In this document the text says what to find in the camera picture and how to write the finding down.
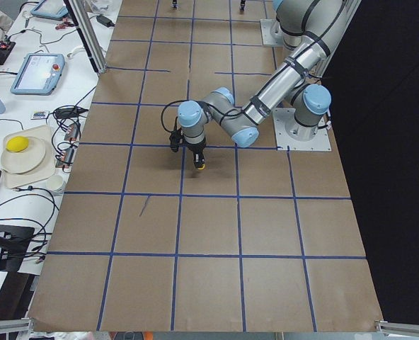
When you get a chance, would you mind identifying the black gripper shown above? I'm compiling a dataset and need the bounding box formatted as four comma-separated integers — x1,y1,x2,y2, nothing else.
187,137,206,169

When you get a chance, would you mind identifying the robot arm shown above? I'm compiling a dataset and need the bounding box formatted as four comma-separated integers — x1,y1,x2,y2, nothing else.
272,0,320,51
169,1,347,169

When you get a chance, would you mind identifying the white paper cup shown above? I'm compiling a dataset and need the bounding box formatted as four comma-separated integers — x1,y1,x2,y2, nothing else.
45,175,67,195

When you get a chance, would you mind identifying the beige rectangular tray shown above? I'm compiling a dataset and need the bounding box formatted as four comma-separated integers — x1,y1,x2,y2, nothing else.
1,125,55,188

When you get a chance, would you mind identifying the black power adapter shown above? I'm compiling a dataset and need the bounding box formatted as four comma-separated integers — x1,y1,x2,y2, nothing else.
96,14,115,28

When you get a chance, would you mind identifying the beige round plate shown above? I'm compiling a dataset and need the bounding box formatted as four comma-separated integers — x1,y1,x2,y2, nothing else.
1,137,46,174

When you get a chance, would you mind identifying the near teach pendant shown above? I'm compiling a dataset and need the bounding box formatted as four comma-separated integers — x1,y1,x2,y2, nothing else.
11,53,65,96

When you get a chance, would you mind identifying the teach pendant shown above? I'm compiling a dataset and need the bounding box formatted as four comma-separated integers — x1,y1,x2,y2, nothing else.
30,0,68,21
11,53,65,96

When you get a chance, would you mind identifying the yellow lemon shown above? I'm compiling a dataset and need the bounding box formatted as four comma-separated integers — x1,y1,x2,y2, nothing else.
6,136,29,152

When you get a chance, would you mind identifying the far teach pendant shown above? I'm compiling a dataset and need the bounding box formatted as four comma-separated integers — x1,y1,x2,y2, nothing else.
30,0,68,21

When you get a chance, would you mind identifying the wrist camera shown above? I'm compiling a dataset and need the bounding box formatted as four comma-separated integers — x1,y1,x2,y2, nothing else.
169,129,183,152

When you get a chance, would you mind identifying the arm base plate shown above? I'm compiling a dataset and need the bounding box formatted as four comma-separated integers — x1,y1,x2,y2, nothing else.
272,108,332,152
260,19,283,47

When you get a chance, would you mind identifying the aluminium frame post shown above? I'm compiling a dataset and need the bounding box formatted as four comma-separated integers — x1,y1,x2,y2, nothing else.
64,0,107,74

